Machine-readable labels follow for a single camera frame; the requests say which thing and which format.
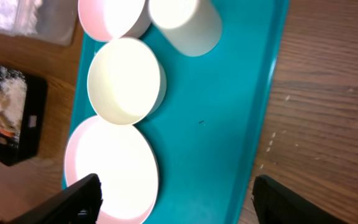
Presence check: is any pink bowl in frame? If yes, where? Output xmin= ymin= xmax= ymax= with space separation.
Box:
xmin=78 ymin=0 xmax=151 ymax=42

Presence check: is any clear plastic bin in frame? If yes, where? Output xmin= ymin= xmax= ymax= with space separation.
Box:
xmin=0 ymin=0 xmax=78 ymax=46

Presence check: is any white bowl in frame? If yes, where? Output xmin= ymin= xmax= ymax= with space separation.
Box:
xmin=86 ymin=37 xmax=167 ymax=125

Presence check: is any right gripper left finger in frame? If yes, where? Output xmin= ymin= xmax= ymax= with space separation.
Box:
xmin=2 ymin=174 xmax=103 ymax=224

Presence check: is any pink round plate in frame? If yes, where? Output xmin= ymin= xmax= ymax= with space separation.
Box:
xmin=64 ymin=116 xmax=159 ymax=224

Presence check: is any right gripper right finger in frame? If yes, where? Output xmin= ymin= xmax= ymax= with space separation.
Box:
xmin=252 ymin=175 xmax=345 ymax=224

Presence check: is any white napkin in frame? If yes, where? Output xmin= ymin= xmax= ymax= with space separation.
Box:
xmin=0 ymin=0 xmax=43 ymax=35

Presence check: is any black plastic tray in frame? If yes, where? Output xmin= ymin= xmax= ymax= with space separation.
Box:
xmin=0 ymin=65 xmax=48 ymax=166

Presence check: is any white upturned cup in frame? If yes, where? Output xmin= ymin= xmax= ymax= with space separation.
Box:
xmin=149 ymin=0 xmax=223 ymax=57

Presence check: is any teal serving tray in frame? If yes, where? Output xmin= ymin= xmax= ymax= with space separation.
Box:
xmin=61 ymin=0 xmax=290 ymax=224

